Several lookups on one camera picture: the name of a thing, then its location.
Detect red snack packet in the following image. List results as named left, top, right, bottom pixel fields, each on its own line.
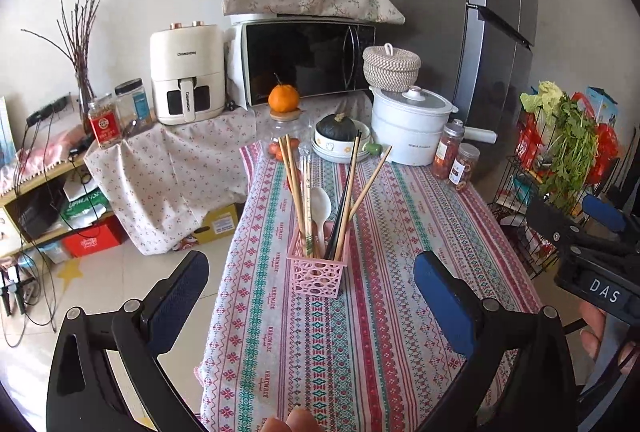
left=515, top=119, right=543, bottom=168

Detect cream air fryer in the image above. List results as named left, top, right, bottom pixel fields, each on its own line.
left=150, top=22, right=224, bottom=125

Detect dry bare branches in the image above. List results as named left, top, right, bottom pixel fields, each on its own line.
left=22, top=0, right=108, bottom=113

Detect glass jar with wooden lid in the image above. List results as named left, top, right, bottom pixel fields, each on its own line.
left=260, top=109, right=313, bottom=160

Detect white casserole with green handle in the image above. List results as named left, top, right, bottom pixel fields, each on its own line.
left=311, top=122, right=381, bottom=163

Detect yellow cardboard box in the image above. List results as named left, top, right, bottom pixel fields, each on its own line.
left=192, top=205, right=240, bottom=245

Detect red plastic bag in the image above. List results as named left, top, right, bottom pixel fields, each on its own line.
left=575, top=92, right=621, bottom=183

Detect black power cable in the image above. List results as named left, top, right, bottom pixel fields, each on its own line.
left=15, top=112, right=98, bottom=333

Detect glass vase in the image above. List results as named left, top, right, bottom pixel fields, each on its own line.
left=75, top=67, right=98, bottom=123

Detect white pot lid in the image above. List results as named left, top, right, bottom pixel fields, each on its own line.
left=372, top=86, right=453, bottom=116

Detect person's left hand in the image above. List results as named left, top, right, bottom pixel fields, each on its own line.
left=261, top=407, right=318, bottom=432

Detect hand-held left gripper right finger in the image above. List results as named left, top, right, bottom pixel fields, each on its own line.
left=413, top=250, right=581, bottom=432

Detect pink plastic utensil holder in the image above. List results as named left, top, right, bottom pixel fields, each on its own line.
left=286, top=222, right=351, bottom=297

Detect teal plastic packet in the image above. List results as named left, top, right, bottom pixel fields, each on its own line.
left=512, top=175, right=538, bottom=198

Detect red label jar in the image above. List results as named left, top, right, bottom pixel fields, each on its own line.
left=89, top=93, right=120, bottom=149

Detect black box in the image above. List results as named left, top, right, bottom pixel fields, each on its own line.
left=17, top=197, right=66, bottom=233

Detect grey refrigerator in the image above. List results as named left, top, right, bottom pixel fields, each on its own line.
left=362, top=0, right=538, bottom=193

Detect striped patterned tablecloth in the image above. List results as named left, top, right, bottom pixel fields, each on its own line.
left=197, top=142, right=543, bottom=432

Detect black power strip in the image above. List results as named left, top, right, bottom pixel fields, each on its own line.
left=26, top=95, right=71, bottom=123

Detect leafy green herbs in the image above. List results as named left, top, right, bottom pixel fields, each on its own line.
left=537, top=95, right=598, bottom=208

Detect white microwave oven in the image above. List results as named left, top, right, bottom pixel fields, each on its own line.
left=232, top=15, right=378, bottom=108

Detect black chopstick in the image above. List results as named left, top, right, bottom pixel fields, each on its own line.
left=327, top=131, right=362, bottom=258
left=325, top=137, right=360, bottom=255

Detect bundle of wooden chopsticks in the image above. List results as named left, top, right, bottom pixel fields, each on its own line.
left=277, top=133, right=317, bottom=259

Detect floral cabinet cloth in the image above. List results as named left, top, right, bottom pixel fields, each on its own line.
left=84, top=107, right=261, bottom=255

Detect person's right hand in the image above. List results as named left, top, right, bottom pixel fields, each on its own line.
left=580, top=302, right=640, bottom=374

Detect woven lidded basket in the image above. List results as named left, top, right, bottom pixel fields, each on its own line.
left=362, top=43, right=421, bottom=93

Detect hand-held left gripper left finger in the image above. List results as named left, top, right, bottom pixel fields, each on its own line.
left=46, top=250, right=211, bottom=432

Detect blue cardboard box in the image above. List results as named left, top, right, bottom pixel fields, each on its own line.
left=585, top=87, right=618, bottom=123

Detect blue label jar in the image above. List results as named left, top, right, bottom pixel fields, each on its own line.
left=115, top=79, right=152, bottom=133

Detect dark green pumpkin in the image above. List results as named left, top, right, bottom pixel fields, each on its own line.
left=315, top=113, right=357, bottom=140

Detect light wooden chopstick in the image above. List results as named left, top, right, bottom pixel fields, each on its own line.
left=334, top=145, right=393, bottom=259

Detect green plastic bag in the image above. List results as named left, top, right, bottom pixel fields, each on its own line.
left=62, top=197, right=108, bottom=225

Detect red cardboard box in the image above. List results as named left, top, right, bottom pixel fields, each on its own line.
left=62, top=219, right=126, bottom=258

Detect black wire rack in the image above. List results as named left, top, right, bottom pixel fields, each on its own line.
left=487, top=112, right=640, bottom=278

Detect jar of dried fruit slices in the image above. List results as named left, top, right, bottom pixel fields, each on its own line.
left=448, top=143, right=481, bottom=190

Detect orange with stem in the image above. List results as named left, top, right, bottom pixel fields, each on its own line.
left=268, top=82, right=300, bottom=113

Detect pink cloth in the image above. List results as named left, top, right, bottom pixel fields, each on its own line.
left=15, top=127, right=93, bottom=173

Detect jar of red dried berries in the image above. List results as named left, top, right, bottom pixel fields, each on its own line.
left=432, top=119, right=466, bottom=180

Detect white electric pot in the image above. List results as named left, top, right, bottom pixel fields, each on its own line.
left=370, top=85, right=496, bottom=167

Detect pale green cabbage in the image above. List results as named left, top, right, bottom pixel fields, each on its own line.
left=520, top=81, right=563, bottom=113

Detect white plastic spoon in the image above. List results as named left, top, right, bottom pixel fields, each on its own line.
left=309, top=186, right=333, bottom=240

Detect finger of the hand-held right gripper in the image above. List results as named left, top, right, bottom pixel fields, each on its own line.
left=526, top=196, right=640, bottom=264
left=581, top=194, right=640, bottom=247

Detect low wooden shelf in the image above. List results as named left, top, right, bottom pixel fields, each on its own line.
left=0, top=152, right=116, bottom=263

